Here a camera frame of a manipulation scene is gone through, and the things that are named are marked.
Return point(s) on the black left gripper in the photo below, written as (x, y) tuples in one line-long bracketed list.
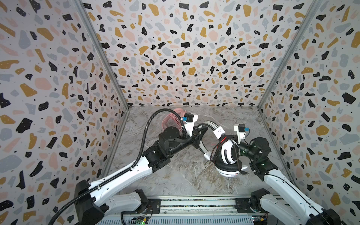
[(195, 138)]

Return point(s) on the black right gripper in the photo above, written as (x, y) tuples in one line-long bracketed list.
[(240, 149)]

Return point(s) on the pink headphones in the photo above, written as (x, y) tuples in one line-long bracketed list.
[(172, 121)]

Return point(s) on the white black headphones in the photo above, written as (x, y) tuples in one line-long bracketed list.
[(225, 154)]

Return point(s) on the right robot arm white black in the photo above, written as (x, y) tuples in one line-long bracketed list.
[(300, 209)]

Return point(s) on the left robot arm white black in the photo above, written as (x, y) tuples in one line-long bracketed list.
[(93, 200)]

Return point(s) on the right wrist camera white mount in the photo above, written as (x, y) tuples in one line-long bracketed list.
[(241, 131)]

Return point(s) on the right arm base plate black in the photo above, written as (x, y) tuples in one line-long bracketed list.
[(244, 205)]

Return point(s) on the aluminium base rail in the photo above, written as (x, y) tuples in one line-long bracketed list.
[(194, 210)]

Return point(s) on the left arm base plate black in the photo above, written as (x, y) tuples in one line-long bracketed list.
[(153, 206)]

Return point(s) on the aluminium corner post right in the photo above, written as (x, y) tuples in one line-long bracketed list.
[(315, 4)]

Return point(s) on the aluminium corner post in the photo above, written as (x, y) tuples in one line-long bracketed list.
[(315, 4), (97, 44)]

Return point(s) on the aluminium corner post left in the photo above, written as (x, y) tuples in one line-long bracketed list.
[(97, 44)]

